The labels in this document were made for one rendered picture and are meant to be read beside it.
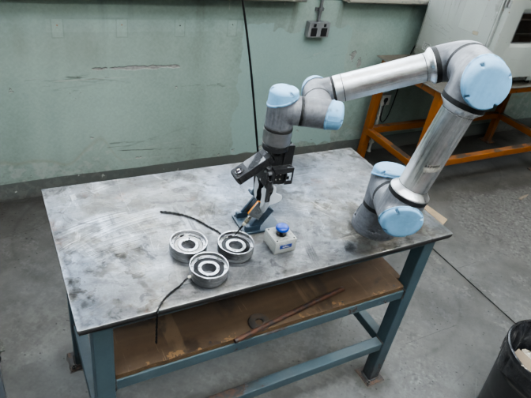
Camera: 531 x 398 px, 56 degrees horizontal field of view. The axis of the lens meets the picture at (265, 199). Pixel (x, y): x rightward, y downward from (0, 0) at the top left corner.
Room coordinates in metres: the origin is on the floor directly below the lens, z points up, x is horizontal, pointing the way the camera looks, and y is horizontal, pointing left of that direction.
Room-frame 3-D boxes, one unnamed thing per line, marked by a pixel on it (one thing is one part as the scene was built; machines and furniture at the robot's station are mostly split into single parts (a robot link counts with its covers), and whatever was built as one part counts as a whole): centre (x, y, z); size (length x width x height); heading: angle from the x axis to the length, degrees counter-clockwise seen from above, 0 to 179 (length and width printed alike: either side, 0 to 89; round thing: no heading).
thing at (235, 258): (1.09, 0.06, 0.82); 0.10 x 0.10 x 0.04
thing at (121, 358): (1.31, 0.03, 0.40); 1.17 x 0.59 x 0.80; 123
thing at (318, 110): (1.20, -0.10, 1.23); 0.11 x 0.11 x 0.08; 6
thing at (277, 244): (1.16, -0.07, 0.82); 0.08 x 0.07 x 0.05; 123
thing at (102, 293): (1.31, 0.03, 0.79); 1.20 x 0.60 x 0.02; 123
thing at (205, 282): (0.98, 0.12, 0.82); 0.10 x 0.10 x 0.04
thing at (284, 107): (1.17, 0.00, 1.23); 0.09 x 0.08 x 0.11; 96
